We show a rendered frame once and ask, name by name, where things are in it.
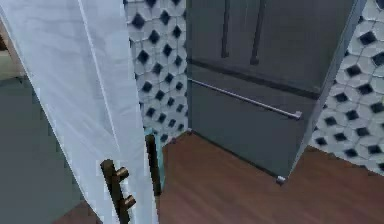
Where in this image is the dark fridge door handle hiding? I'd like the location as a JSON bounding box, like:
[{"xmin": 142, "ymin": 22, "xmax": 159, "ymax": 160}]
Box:
[
  {"xmin": 249, "ymin": 0, "xmax": 267, "ymax": 66},
  {"xmin": 220, "ymin": 0, "xmax": 232, "ymax": 59}
]

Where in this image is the bronze door bar handle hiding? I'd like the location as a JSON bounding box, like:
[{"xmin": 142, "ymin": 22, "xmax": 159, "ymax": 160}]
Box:
[{"xmin": 99, "ymin": 158, "xmax": 137, "ymax": 224}]

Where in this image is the silver fridge drawer handle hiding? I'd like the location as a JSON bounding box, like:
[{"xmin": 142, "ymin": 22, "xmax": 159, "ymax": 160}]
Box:
[{"xmin": 187, "ymin": 77, "xmax": 303, "ymax": 121}]

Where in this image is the white room door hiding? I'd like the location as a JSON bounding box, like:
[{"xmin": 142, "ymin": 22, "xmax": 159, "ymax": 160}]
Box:
[{"xmin": 0, "ymin": 0, "xmax": 167, "ymax": 224}]

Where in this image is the dark grey fridge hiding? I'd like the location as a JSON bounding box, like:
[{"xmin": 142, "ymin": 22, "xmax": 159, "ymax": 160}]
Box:
[{"xmin": 185, "ymin": 0, "xmax": 368, "ymax": 186}]

